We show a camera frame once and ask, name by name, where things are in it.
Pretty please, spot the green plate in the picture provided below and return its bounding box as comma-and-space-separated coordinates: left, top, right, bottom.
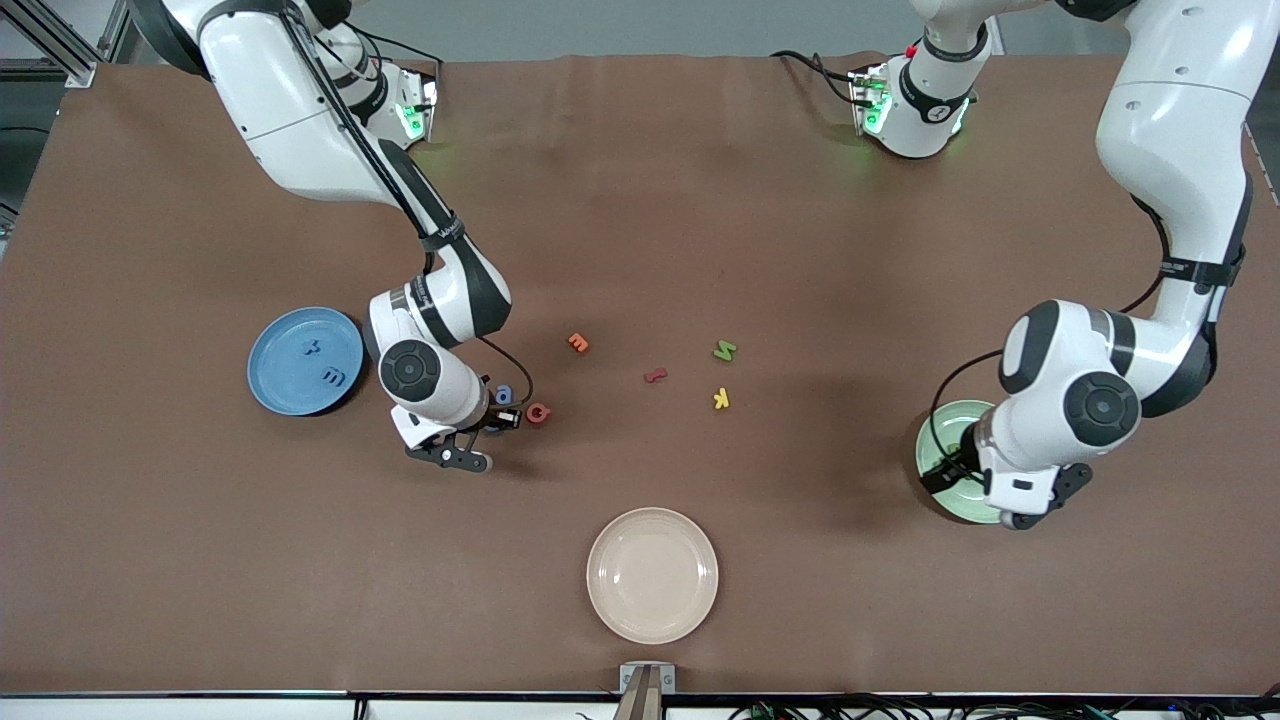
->
915, 400, 1001, 525

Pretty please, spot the blue plate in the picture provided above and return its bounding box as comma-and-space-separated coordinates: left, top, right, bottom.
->
247, 306, 366, 417

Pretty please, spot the cream plate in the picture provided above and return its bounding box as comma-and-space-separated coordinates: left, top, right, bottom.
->
586, 507, 719, 645

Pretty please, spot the brown table mat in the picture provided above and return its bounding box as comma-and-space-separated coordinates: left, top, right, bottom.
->
0, 52, 1280, 697

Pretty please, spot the base connector box green light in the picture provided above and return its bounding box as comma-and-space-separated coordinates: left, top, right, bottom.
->
848, 66, 891, 137
395, 68, 441, 143

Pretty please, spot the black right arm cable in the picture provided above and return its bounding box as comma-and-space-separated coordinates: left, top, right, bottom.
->
285, 0, 534, 416

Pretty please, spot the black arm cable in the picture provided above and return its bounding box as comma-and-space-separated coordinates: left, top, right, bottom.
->
928, 195, 1173, 471
285, 0, 534, 416

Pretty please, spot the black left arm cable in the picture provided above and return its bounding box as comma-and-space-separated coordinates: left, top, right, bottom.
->
928, 195, 1173, 471

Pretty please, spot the black cable bundle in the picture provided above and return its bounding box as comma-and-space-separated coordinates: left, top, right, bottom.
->
725, 690, 1280, 720

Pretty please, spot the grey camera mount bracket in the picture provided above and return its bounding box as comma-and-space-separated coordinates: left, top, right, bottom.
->
619, 662, 677, 720

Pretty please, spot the black base cable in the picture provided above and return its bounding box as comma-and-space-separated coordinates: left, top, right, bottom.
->
770, 49, 863, 106
355, 38, 446, 81

